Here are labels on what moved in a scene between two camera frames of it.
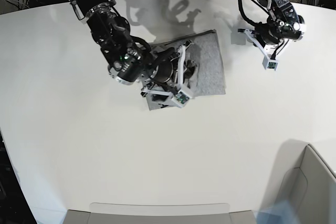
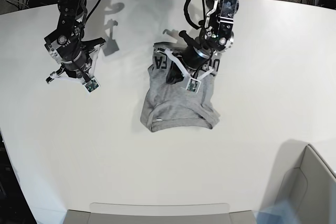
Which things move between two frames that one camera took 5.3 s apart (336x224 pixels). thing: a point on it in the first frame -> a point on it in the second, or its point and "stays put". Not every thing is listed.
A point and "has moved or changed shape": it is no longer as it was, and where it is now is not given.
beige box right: [308, 183] stays put
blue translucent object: [282, 213] stays put
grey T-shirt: [204, 51] has moved or changed shape
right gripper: [165, 76] -> [80, 67]
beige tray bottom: [102, 213] stays put
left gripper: [269, 40] -> [192, 58]
